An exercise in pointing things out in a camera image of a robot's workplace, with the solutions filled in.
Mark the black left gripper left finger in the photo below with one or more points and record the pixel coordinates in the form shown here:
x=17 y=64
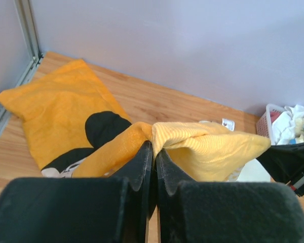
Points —
x=112 y=209

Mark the white plastic basket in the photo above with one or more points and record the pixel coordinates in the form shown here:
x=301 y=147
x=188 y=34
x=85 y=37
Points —
x=264 y=124

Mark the aluminium frame post left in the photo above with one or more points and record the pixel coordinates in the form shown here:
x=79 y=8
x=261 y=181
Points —
x=19 y=49

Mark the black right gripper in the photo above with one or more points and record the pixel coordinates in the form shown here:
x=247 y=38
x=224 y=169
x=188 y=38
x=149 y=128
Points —
x=285 y=164

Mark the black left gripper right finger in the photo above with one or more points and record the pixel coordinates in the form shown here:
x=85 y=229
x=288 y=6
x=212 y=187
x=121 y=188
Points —
x=191 y=211

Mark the white bear print pillow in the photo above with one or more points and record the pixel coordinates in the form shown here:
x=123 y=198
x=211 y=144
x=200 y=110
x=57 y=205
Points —
x=253 y=172

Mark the orange mouse print pillow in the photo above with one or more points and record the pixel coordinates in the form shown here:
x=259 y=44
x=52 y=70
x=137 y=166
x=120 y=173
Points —
x=66 y=115

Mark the yellow pillowcase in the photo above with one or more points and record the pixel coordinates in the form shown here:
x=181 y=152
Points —
x=178 y=139

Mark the white crumpled cloth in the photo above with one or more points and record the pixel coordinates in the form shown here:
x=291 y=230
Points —
x=285 y=124

